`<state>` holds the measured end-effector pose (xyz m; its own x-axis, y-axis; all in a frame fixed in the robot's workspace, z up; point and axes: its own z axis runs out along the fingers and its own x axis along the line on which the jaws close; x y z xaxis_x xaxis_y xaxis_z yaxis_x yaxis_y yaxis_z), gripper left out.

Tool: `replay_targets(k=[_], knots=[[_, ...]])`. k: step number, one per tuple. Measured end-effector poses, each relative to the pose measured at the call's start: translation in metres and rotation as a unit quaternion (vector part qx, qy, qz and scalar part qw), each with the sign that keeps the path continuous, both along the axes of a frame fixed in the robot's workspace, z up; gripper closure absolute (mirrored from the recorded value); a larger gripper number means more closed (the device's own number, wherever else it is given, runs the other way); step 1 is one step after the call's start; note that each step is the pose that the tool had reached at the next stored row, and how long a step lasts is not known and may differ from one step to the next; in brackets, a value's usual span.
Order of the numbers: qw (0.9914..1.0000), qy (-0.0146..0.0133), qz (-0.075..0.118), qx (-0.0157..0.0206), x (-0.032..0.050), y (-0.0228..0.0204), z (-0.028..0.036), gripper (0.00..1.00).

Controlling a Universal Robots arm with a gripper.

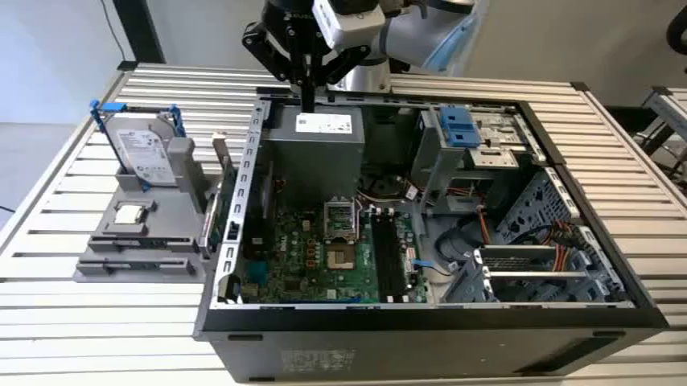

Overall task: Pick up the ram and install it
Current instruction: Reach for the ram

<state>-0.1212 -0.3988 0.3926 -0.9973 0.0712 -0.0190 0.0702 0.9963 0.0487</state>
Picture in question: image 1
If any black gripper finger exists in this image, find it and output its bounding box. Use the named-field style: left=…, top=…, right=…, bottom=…
left=240, top=23, right=309, bottom=113
left=308, top=44, right=370, bottom=113

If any RAM slot with white clips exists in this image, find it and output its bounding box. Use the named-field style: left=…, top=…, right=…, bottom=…
left=392, top=207, right=409, bottom=303
left=378, top=207, right=396, bottom=303

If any dark RAM stick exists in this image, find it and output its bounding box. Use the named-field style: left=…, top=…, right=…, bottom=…
left=88, top=236, right=193, bottom=248

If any blue plastic drive latch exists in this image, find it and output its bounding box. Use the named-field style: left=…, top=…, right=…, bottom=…
left=439, top=106, right=479, bottom=148

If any grey power supply unit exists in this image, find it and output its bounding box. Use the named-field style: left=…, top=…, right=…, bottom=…
left=261, top=106, right=369, bottom=206

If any grey metal drive cage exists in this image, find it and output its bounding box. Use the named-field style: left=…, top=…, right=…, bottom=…
left=417, top=102, right=537, bottom=202

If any hard disk in blue carrier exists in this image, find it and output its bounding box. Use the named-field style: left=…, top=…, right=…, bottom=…
left=88, top=98, right=186, bottom=194

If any metal socket cover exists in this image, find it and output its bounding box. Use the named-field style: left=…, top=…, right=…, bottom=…
left=322, top=196, right=358, bottom=242

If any grey parts rack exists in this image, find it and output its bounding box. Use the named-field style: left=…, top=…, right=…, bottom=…
left=72, top=142, right=226, bottom=285

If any silver CPU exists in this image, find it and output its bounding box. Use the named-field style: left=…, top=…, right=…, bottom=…
left=114, top=203, right=145, bottom=224

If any CPU socket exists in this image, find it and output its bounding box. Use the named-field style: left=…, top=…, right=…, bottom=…
left=320, top=239, right=361, bottom=279

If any green motherboard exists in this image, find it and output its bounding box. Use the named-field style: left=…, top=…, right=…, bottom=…
left=234, top=188, right=431, bottom=305

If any blue expansion slot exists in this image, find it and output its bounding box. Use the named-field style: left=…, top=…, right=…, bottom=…
left=276, top=296, right=348, bottom=304

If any aluminium side table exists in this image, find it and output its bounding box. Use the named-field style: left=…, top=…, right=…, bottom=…
left=635, top=84, right=687, bottom=178

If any perforated metal disk bay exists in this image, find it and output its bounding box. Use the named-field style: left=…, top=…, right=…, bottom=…
left=448, top=224, right=632, bottom=303

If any black and grey PC case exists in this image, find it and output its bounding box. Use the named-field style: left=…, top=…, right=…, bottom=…
left=190, top=86, right=669, bottom=383

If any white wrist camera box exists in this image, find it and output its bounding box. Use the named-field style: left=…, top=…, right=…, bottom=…
left=312, top=0, right=386, bottom=48

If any black vertical post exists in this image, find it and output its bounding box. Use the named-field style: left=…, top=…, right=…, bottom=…
left=113, top=0, right=166, bottom=65

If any power supply wire bundle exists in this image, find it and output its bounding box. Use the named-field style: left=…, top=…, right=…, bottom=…
left=356, top=176, right=420, bottom=208

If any wire locking lever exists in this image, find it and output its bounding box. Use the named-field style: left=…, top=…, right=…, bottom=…
left=352, top=195, right=365, bottom=242

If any dark looped data cable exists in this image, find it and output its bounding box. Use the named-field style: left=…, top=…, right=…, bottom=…
left=432, top=223, right=481, bottom=278

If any black cable with blue tab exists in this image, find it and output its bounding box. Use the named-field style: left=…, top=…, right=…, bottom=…
left=411, top=259, right=457, bottom=278

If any orange red yellow wire bundle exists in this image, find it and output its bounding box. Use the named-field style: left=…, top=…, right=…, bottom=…
left=539, top=220, right=585, bottom=277

